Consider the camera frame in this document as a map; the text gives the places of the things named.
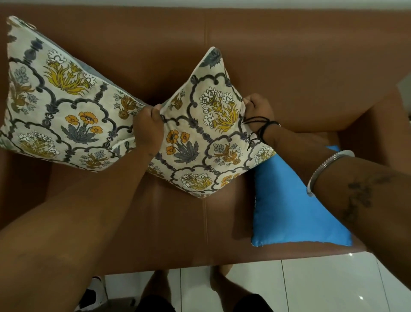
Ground person's right hand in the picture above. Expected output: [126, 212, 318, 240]
[243, 93, 277, 136]

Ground person's left hand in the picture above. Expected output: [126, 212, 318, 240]
[133, 103, 165, 158]

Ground small floral patterned cushion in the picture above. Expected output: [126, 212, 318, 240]
[146, 47, 277, 199]

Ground person's left forearm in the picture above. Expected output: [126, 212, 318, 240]
[0, 143, 155, 312]

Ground person's right forearm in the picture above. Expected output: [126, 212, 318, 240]
[261, 124, 411, 288]

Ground black thread wristband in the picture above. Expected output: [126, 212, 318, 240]
[242, 116, 282, 146]

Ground brown leather sofa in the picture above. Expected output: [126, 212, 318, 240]
[0, 5, 411, 276]

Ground large floral patterned cushion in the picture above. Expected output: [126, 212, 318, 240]
[0, 15, 149, 171]

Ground silver bangle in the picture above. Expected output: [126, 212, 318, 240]
[306, 150, 356, 197]

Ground blue cushion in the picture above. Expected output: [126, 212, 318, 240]
[251, 145, 353, 248]

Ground person's left leg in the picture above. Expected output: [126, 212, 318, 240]
[151, 269, 172, 301]

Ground person's leg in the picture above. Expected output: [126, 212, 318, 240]
[210, 264, 256, 304]
[151, 269, 172, 301]

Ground person's right leg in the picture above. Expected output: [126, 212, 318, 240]
[210, 264, 256, 304]

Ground black and white shoe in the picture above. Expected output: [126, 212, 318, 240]
[78, 276, 108, 311]

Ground black shorts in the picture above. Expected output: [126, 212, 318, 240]
[137, 292, 274, 312]

